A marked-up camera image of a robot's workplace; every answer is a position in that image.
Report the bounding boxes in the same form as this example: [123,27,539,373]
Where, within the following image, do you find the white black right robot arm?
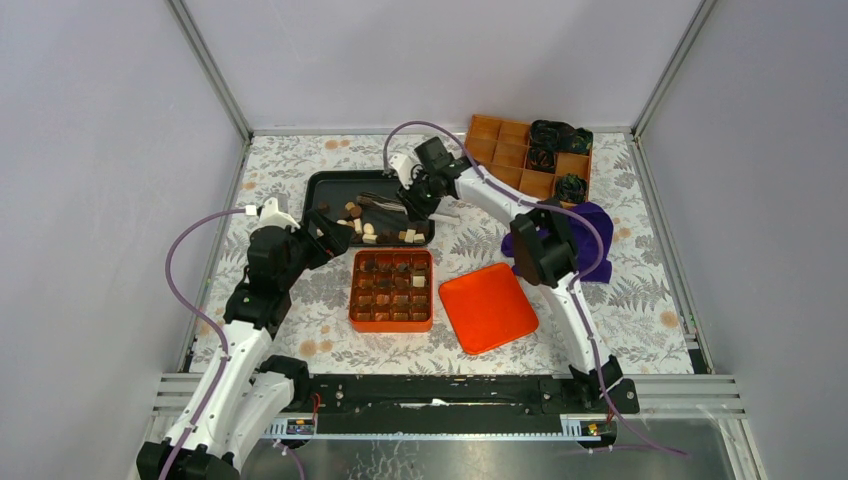
[384,137,623,412]

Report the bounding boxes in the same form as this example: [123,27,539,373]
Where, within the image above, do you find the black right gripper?
[395,171,442,222]

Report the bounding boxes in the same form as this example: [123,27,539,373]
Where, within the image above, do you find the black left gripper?
[280,208,355,291]

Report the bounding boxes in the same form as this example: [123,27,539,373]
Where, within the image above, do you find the orange compartment organizer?
[465,114,593,207]

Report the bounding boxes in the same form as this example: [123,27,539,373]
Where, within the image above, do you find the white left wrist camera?
[257,197,301,231]

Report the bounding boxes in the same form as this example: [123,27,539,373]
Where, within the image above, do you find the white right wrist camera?
[388,154,419,190]

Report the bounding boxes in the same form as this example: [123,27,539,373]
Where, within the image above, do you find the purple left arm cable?
[157,206,260,480]

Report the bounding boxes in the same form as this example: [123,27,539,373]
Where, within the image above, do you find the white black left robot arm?
[136,200,354,479]

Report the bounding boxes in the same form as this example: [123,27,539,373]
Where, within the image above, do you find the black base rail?
[263,374,640,441]

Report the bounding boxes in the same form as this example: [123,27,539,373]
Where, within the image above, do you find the purple cloth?
[501,198,613,288]

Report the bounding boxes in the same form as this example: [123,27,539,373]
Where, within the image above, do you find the black chocolate tray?
[303,170,436,248]

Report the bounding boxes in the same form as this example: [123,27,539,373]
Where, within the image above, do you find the orange chocolate box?
[348,248,434,334]

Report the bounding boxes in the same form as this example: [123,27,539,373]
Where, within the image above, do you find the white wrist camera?
[388,154,419,190]
[257,197,301,231]

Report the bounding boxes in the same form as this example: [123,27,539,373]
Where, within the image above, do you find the orange box lid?
[438,263,539,355]

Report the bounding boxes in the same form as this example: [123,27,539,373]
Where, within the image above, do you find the metal tongs white handle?
[356,192,460,224]

